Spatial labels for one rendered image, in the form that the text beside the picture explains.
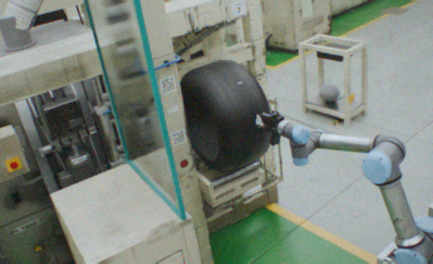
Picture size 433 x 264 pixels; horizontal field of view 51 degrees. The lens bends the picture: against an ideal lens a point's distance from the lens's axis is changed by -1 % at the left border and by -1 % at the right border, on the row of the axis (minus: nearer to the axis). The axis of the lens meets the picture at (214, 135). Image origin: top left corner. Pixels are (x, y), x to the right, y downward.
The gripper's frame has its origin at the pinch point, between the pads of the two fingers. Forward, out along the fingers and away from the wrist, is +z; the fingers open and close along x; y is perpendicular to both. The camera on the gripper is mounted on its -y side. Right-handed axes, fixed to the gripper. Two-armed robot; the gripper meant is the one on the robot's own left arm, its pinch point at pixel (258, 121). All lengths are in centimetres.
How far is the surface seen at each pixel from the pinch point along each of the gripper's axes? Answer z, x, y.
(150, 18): 16, 37, 60
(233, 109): 3.8, 10.6, 9.5
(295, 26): 345, -305, -48
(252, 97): 4.7, -2.0, 11.4
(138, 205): -25, 76, -2
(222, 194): 19.1, 18.6, -42.3
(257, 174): 15.7, -3.6, -37.9
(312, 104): 185, -188, -95
